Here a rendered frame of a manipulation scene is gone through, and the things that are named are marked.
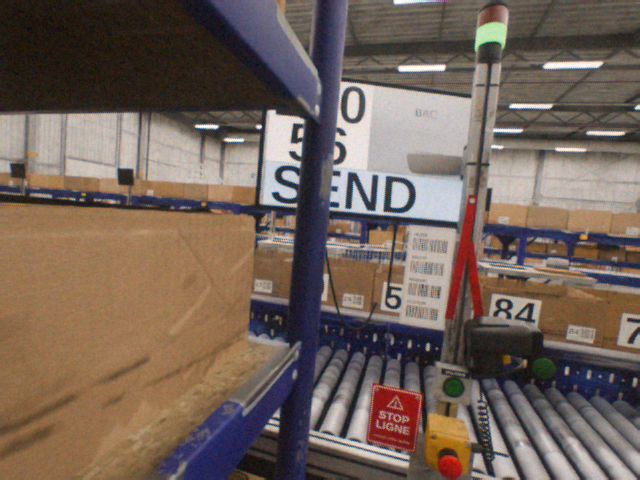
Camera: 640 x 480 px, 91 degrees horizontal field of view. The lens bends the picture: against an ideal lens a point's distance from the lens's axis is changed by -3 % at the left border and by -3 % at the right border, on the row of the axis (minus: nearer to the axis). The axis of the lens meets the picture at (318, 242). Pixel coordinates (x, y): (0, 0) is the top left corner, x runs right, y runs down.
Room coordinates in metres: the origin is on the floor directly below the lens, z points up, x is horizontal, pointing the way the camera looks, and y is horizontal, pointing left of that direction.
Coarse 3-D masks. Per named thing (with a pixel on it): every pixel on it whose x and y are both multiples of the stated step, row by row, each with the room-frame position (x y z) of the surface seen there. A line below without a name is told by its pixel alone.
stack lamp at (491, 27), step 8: (488, 8) 0.60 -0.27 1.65; (496, 8) 0.60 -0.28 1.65; (504, 8) 0.60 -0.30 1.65; (480, 16) 0.62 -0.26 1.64; (488, 16) 0.60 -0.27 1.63; (496, 16) 0.60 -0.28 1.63; (504, 16) 0.60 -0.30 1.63; (480, 24) 0.61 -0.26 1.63; (488, 24) 0.60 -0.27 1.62; (496, 24) 0.59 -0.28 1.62; (504, 24) 0.60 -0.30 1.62; (480, 32) 0.61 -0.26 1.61; (488, 32) 0.60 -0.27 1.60; (496, 32) 0.59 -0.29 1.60; (504, 32) 0.60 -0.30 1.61; (480, 40) 0.61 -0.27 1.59; (488, 40) 0.60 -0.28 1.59; (496, 40) 0.60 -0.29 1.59; (504, 40) 0.60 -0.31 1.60
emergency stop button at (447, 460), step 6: (444, 456) 0.51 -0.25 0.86; (450, 456) 0.51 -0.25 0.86; (438, 462) 0.51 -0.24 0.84; (444, 462) 0.50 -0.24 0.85; (450, 462) 0.50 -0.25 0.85; (456, 462) 0.50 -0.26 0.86; (438, 468) 0.51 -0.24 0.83; (444, 468) 0.50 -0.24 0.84; (450, 468) 0.50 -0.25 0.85; (456, 468) 0.50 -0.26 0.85; (462, 468) 0.50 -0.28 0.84; (444, 474) 0.50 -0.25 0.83; (450, 474) 0.50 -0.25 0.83; (456, 474) 0.49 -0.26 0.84
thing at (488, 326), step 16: (480, 320) 0.56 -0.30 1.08; (496, 320) 0.55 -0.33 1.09; (512, 320) 0.56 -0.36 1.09; (464, 336) 0.58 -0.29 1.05; (480, 336) 0.53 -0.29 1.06; (496, 336) 0.53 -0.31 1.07; (512, 336) 0.52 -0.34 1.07; (528, 336) 0.51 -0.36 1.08; (480, 352) 0.54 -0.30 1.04; (496, 352) 0.53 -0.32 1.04; (512, 352) 0.52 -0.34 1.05; (528, 352) 0.51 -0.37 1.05; (480, 368) 0.55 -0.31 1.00; (496, 368) 0.54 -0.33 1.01
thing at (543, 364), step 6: (534, 360) 1.02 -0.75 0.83; (540, 360) 1.01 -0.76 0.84; (546, 360) 1.01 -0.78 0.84; (534, 366) 1.01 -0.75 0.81; (540, 366) 1.01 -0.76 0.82; (546, 366) 1.00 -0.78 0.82; (552, 366) 1.00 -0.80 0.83; (534, 372) 1.01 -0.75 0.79; (540, 372) 1.01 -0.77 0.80; (546, 372) 1.00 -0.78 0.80; (552, 372) 1.00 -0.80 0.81; (540, 378) 1.01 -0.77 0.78; (546, 378) 1.00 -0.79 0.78
